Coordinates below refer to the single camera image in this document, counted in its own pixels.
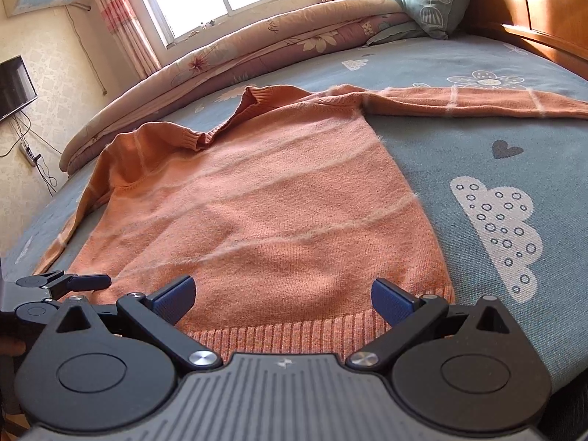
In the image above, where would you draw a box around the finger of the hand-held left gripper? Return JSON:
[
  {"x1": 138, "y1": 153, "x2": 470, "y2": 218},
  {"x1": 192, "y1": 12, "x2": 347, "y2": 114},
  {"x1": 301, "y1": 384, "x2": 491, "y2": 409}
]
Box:
[{"x1": 39, "y1": 272, "x2": 113, "y2": 303}]

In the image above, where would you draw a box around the white power strip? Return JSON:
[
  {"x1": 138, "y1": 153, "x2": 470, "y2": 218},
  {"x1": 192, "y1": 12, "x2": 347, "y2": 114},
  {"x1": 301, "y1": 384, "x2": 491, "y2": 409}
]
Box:
[{"x1": 19, "y1": 143, "x2": 42, "y2": 167}]

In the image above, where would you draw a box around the wall power strip with cables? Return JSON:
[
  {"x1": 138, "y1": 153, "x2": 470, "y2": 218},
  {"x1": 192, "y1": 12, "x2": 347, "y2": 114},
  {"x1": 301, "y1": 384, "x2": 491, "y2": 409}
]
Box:
[{"x1": 0, "y1": 115, "x2": 65, "y2": 196}]

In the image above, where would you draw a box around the plump grey-green printed pillow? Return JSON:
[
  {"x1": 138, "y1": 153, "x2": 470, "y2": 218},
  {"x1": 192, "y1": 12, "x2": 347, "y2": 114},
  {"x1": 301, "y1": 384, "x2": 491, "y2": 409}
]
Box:
[{"x1": 370, "y1": 0, "x2": 476, "y2": 40}]

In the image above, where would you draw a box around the thin wall cord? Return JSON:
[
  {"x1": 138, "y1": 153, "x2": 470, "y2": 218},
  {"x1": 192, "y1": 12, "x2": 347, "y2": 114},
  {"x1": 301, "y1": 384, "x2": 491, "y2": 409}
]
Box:
[{"x1": 67, "y1": 4, "x2": 107, "y2": 97}]

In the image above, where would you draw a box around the wooden headboard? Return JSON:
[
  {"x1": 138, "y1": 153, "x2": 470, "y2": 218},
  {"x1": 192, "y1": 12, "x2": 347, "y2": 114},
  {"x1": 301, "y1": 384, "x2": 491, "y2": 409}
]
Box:
[{"x1": 464, "y1": 0, "x2": 588, "y2": 79}]

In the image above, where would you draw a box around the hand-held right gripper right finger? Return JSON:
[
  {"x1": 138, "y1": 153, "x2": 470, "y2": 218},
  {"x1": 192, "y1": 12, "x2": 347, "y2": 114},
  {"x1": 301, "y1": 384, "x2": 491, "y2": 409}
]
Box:
[{"x1": 344, "y1": 277, "x2": 521, "y2": 371}]

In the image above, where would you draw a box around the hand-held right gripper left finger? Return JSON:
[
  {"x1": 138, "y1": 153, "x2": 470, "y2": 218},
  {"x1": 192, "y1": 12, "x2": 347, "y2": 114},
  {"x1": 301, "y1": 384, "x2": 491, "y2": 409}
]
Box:
[{"x1": 51, "y1": 275, "x2": 225, "y2": 371}]

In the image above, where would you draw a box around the folded pink floral quilt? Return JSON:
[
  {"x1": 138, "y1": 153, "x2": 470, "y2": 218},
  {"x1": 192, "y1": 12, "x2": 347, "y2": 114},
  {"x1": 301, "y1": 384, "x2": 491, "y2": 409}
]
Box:
[{"x1": 60, "y1": 0, "x2": 414, "y2": 178}]

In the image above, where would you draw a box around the flat grey-green pillow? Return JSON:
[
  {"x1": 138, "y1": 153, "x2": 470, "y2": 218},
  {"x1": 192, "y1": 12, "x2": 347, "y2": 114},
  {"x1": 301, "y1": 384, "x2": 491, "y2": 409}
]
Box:
[{"x1": 365, "y1": 21, "x2": 423, "y2": 47}]

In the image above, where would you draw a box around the bed with grey-blue floral sheet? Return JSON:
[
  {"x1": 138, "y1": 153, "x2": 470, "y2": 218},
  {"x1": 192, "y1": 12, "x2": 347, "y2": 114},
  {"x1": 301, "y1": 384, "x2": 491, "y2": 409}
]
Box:
[{"x1": 0, "y1": 32, "x2": 588, "y2": 405}]

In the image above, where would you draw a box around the black wall television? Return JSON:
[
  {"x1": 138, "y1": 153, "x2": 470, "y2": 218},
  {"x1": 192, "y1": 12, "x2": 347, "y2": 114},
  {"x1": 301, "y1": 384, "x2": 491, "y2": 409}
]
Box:
[{"x1": 0, "y1": 55, "x2": 39, "y2": 121}]

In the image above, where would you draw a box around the orange knit sweater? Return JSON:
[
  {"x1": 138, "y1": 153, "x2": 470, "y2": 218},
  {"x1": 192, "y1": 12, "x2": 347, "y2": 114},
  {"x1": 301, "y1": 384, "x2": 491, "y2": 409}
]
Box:
[{"x1": 34, "y1": 83, "x2": 588, "y2": 363}]

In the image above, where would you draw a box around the person's left hand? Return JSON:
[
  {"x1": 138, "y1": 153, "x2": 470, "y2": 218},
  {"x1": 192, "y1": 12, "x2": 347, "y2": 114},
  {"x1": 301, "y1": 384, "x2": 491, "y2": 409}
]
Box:
[{"x1": 0, "y1": 336, "x2": 27, "y2": 357}]

